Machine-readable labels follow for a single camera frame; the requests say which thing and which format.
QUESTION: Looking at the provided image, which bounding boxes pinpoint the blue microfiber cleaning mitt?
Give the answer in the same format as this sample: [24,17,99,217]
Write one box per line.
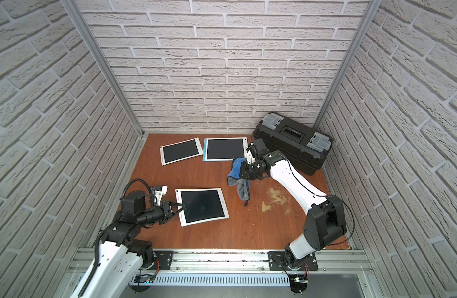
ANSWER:
[226,158,250,207]

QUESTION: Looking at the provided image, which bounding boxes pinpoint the white drawing tablet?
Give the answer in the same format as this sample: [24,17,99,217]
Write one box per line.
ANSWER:
[175,188,230,227]
[160,137,203,166]

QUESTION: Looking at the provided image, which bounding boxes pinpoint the blue-edged drawing tablet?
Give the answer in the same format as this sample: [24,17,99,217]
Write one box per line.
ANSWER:
[202,137,248,162]

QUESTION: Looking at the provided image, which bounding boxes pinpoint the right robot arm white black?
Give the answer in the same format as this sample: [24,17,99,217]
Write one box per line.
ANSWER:
[240,139,347,263]

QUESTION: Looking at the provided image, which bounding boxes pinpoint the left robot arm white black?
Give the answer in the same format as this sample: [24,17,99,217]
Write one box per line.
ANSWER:
[71,190,186,298]

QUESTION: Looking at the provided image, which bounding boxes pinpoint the black toolbox grey latches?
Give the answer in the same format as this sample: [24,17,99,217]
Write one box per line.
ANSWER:
[252,112,333,176]

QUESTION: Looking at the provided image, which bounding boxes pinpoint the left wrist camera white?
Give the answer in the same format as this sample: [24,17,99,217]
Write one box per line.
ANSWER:
[153,185,168,206]

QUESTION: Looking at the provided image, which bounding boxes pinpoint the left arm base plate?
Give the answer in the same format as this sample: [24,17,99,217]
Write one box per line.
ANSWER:
[121,250,174,271]

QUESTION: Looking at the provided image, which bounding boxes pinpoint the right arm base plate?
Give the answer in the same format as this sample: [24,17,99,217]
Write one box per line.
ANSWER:
[267,251,319,273]

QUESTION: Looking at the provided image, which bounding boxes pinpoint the aluminium mounting rail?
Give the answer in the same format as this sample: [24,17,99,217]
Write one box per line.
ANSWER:
[159,249,374,276]

